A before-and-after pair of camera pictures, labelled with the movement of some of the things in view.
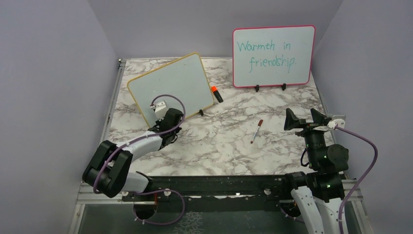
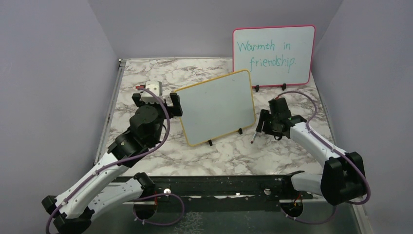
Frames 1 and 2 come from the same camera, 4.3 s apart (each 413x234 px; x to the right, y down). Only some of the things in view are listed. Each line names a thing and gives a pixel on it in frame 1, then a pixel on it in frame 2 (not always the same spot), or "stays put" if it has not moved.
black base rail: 220,193 stays put
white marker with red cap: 259,125 stays put
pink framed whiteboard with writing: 273,55 stays put
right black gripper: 291,121 → 265,115
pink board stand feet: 284,87 stays put
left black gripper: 159,122 → 175,110
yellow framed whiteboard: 185,78 → 215,108
